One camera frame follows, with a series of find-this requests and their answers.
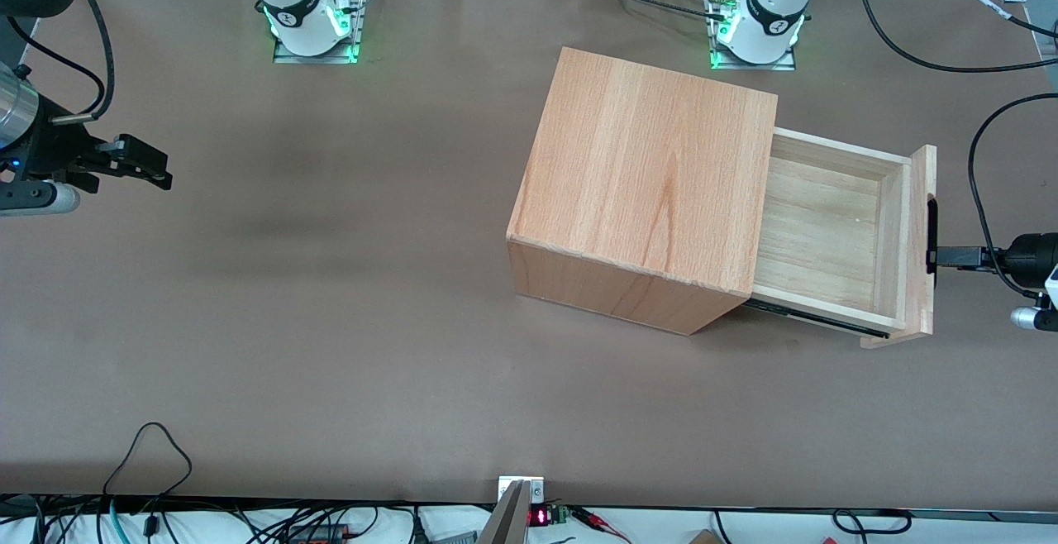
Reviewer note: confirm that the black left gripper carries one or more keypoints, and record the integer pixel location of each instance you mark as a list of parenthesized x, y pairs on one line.
[(1027, 256)]

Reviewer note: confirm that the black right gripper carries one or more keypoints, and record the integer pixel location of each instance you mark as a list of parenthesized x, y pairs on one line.
[(51, 150)]

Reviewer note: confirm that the metal base plate right arm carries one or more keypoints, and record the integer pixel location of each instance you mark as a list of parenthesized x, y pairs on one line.
[(360, 15)]

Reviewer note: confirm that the metal base plate left arm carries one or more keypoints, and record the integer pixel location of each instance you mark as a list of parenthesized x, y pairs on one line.
[(715, 48)]

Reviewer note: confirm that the light wooden cabinet box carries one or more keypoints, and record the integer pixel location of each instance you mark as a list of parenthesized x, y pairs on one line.
[(636, 180)]

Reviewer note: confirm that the brown cardboard piece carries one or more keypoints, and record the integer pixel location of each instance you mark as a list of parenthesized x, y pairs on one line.
[(702, 538)]

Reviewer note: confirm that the red black electronic device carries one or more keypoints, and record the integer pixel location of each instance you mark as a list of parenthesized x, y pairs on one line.
[(318, 534)]

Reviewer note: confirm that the red clip leads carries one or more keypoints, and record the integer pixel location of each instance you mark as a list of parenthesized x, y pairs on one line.
[(591, 517)]

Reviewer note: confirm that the red digit display module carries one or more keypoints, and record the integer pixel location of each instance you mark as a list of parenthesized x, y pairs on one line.
[(539, 517)]

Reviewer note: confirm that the wooden bar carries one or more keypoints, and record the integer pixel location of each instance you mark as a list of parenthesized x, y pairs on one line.
[(506, 523)]

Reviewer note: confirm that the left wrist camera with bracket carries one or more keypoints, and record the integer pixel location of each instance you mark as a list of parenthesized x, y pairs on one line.
[(1029, 318)]

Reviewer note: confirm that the right wrist camera grey cylinder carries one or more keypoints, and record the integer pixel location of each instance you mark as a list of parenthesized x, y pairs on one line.
[(41, 198)]

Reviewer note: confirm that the small metal bracket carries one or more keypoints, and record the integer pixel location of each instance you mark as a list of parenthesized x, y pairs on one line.
[(537, 490)]

